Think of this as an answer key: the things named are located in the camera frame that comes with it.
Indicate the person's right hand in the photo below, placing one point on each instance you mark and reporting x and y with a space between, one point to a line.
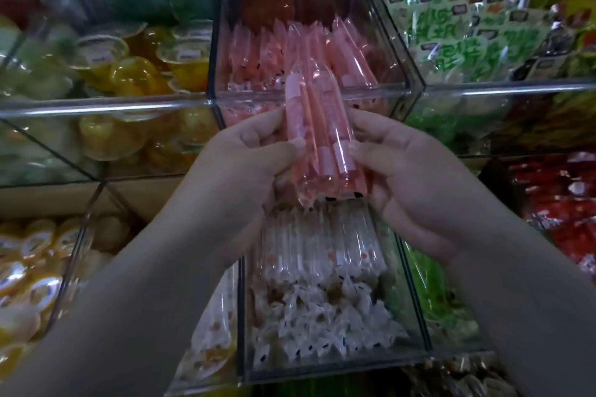
424 192

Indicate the person's left hand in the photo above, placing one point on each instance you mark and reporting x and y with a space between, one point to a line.
228 192

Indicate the single pink snack packet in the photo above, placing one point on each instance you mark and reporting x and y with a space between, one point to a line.
321 131

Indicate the pile of white jelly sticks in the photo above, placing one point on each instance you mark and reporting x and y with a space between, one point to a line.
317 280

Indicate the pile of pink jelly sticks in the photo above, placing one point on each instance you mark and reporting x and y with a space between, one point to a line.
251 57

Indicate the pile of pale green snacks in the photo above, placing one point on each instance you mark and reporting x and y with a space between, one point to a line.
466 29

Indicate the pile of orange-lid jelly cups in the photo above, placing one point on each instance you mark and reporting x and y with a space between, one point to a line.
28 271

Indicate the pile of golden snack packets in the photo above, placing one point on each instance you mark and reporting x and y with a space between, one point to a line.
573 1

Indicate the person's right forearm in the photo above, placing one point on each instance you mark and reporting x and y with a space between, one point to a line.
540 318

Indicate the person's left forearm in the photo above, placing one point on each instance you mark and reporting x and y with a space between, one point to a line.
102 327

